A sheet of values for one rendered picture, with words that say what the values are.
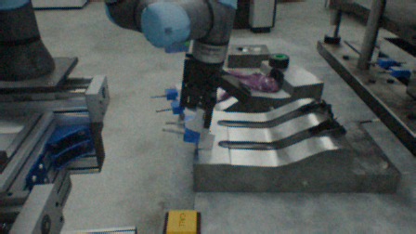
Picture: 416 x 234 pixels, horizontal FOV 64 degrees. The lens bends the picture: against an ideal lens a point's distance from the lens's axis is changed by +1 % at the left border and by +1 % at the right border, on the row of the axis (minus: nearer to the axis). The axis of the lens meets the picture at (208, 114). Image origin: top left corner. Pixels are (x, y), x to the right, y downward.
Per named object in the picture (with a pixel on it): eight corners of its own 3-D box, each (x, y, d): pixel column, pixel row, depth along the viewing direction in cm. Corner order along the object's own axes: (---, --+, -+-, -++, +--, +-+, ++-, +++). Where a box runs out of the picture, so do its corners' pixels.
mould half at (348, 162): (193, 192, 83) (192, 148, 76) (197, 136, 105) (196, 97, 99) (395, 193, 83) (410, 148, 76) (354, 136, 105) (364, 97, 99)
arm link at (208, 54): (228, 32, 71) (230, 50, 64) (225, 52, 74) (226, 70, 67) (194, 28, 70) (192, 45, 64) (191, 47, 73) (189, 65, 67)
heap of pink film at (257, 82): (216, 106, 111) (217, 84, 107) (201, 85, 126) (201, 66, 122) (286, 96, 118) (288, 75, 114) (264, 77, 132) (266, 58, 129)
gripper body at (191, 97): (181, 91, 80) (186, 45, 73) (215, 96, 81) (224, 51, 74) (178, 110, 74) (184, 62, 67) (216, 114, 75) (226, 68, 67)
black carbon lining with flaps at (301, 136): (217, 155, 84) (218, 123, 80) (216, 123, 98) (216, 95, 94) (354, 156, 84) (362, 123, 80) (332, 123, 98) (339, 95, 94)
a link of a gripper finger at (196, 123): (182, 137, 80) (187, 103, 77) (206, 140, 81) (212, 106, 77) (182, 144, 78) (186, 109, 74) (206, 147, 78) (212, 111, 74)
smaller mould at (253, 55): (227, 68, 158) (227, 54, 154) (226, 58, 171) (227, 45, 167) (269, 68, 158) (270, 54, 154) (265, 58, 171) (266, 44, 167)
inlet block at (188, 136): (160, 143, 82) (162, 126, 79) (162, 130, 86) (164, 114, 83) (211, 150, 83) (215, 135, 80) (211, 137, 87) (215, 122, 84)
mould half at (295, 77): (186, 131, 108) (185, 101, 103) (170, 97, 130) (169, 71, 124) (318, 110, 121) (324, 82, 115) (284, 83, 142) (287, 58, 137)
